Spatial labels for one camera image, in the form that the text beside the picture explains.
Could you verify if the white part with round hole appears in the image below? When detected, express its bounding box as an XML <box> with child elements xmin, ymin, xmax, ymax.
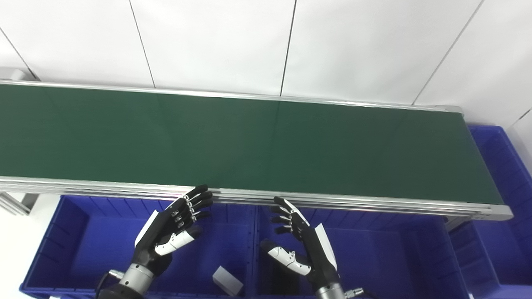
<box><xmin>212</xmin><ymin>266</ymin><xmax>244</xmax><ymax>297</ymax></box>

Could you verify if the green conveyor belt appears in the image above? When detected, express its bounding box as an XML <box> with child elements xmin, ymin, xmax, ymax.
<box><xmin>0</xmin><ymin>69</ymin><xmax>514</xmax><ymax>221</ymax></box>
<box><xmin>0</xmin><ymin>84</ymin><xmax>505</xmax><ymax>205</ymax></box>

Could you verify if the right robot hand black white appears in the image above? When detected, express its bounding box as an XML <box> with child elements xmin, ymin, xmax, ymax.
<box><xmin>260</xmin><ymin>196</ymin><xmax>339</xmax><ymax>288</ymax></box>

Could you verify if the blue plastic bin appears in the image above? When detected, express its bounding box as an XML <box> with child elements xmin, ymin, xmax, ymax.
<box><xmin>251</xmin><ymin>206</ymin><xmax>473</xmax><ymax>299</ymax></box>
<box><xmin>19</xmin><ymin>195</ymin><xmax>258</xmax><ymax>299</ymax></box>
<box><xmin>449</xmin><ymin>125</ymin><xmax>532</xmax><ymax>299</ymax></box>

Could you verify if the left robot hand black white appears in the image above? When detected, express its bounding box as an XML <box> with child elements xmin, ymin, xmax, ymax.
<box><xmin>133</xmin><ymin>185</ymin><xmax>214</xmax><ymax>274</ymax></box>

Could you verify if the aluminium conveyor leg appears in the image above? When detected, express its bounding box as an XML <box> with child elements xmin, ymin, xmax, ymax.
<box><xmin>0</xmin><ymin>192</ymin><xmax>40</xmax><ymax>216</ymax></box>

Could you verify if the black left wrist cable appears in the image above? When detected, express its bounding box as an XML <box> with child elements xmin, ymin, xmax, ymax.
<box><xmin>96</xmin><ymin>269</ymin><xmax>125</xmax><ymax>298</ymax></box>

